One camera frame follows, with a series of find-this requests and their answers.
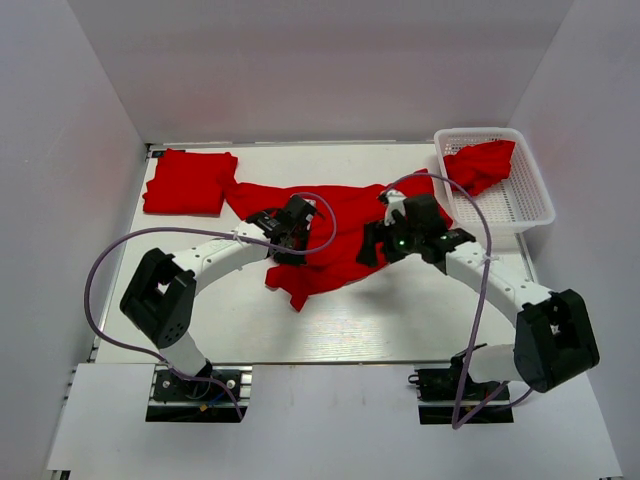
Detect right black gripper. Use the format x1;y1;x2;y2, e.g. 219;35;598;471
356;213;424;269

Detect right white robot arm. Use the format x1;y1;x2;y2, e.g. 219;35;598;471
356;189;600;399

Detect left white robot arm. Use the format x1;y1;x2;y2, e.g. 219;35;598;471
120;195;317;399

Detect folded red t shirt stack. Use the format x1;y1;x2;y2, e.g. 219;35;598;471
142;149;238;216

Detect red t shirt in basket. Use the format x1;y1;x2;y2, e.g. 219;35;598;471
444;140;516;197

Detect white plastic basket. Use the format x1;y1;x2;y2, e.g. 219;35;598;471
434;127;556;237

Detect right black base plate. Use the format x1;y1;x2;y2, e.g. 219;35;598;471
407;368;514;426

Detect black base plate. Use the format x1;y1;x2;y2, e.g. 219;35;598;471
145;366;252;424
407;368;514;426

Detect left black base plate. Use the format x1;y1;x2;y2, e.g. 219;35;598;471
145;366;252;424

